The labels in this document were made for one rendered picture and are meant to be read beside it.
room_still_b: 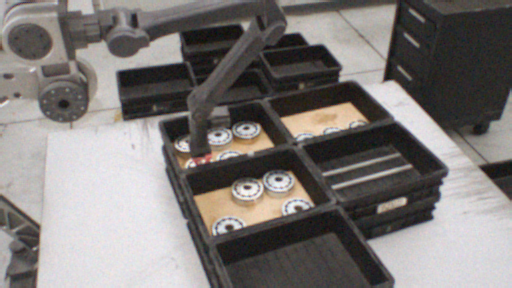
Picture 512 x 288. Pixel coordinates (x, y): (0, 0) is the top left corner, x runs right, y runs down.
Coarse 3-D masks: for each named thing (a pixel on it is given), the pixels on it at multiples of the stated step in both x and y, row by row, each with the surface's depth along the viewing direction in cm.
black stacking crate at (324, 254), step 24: (312, 216) 146; (336, 216) 149; (240, 240) 140; (264, 240) 144; (288, 240) 148; (312, 240) 151; (336, 240) 151; (240, 264) 144; (264, 264) 144; (288, 264) 144; (312, 264) 144; (336, 264) 144; (360, 264) 142
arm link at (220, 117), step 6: (216, 108) 160; (222, 108) 161; (198, 114) 152; (204, 114) 153; (216, 114) 159; (222, 114) 159; (228, 114) 160; (198, 120) 154; (204, 120) 155; (216, 120) 160; (222, 120) 161; (228, 120) 161; (216, 126) 161; (222, 126) 162; (228, 126) 163
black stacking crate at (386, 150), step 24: (312, 144) 172; (336, 144) 177; (360, 144) 181; (384, 144) 186; (408, 144) 177; (336, 168) 177; (360, 168) 177; (384, 168) 177; (432, 168) 168; (360, 192) 168; (408, 192) 161; (432, 192) 166; (360, 216) 159
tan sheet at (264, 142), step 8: (264, 136) 191; (232, 144) 188; (240, 144) 188; (248, 144) 188; (256, 144) 188; (264, 144) 188; (272, 144) 188; (216, 152) 184; (240, 152) 184; (184, 160) 180
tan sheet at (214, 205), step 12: (216, 192) 167; (228, 192) 167; (264, 192) 167; (300, 192) 167; (204, 204) 163; (216, 204) 163; (228, 204) 163; (264, 204) 163; (276, 204) 163; (204, 216) 159; (216, 216) 159; (240, 216) 159; (252, 216) 159; (264, 216) 159; (276, 216) 159
